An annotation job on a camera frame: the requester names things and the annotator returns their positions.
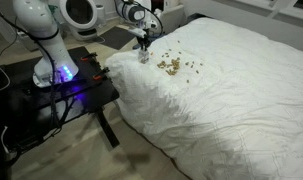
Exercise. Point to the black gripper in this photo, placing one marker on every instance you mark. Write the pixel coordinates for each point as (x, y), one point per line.
(144, 42)

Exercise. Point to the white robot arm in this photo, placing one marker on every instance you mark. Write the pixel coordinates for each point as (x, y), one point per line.
(56, 65)

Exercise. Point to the dark floor mat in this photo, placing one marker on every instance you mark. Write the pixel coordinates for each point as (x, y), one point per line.
(116, 37)

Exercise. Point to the black clamp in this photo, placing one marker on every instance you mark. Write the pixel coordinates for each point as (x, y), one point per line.
(101, 74)

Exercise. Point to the white round appliance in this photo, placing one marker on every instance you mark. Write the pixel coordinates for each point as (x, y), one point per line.
(81, 17)

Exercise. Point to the white quilted duvet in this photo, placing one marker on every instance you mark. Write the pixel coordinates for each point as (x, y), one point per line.
(224, 102)

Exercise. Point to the black robot table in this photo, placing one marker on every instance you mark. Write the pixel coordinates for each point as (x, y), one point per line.
(32, 112)

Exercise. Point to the orange handled clamp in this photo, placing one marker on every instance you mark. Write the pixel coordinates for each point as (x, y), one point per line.
(87, 57)

